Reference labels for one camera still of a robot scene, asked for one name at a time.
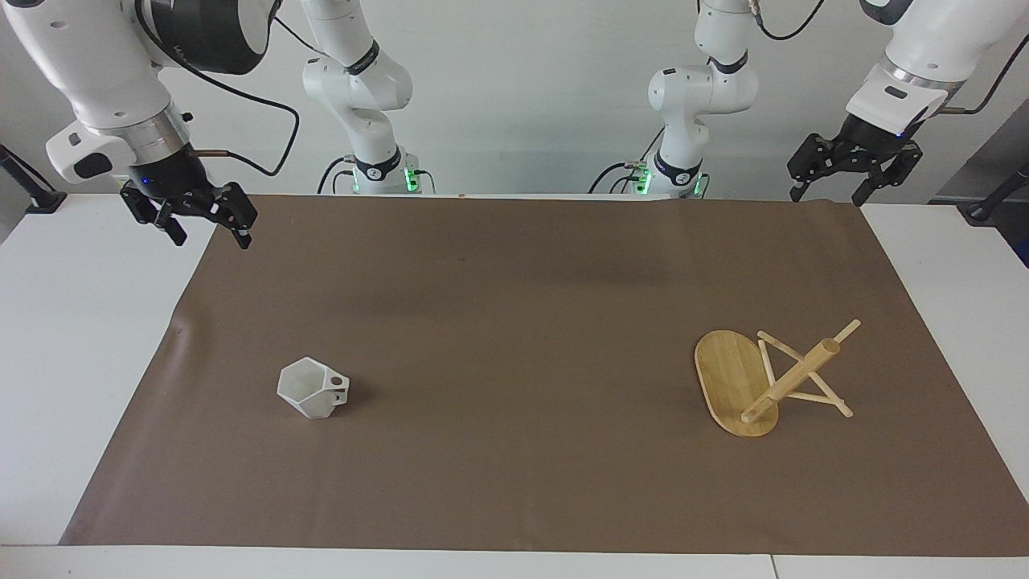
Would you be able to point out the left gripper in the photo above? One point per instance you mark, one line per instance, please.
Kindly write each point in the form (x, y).
(876, 137)

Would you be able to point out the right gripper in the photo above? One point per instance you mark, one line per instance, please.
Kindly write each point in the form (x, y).
(173, 181)

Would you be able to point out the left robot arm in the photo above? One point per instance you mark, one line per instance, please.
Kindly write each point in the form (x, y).
(699, 88)

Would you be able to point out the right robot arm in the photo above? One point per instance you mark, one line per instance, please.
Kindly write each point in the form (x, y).
(96, 64)

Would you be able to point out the white faceted cup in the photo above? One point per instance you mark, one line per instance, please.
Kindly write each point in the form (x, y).
(309, 390)

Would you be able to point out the wooden cup rack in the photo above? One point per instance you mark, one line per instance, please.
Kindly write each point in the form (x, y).
(739, 386)

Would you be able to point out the black stand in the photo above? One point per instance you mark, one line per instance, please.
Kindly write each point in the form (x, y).
(32, 189)
(997, 197)

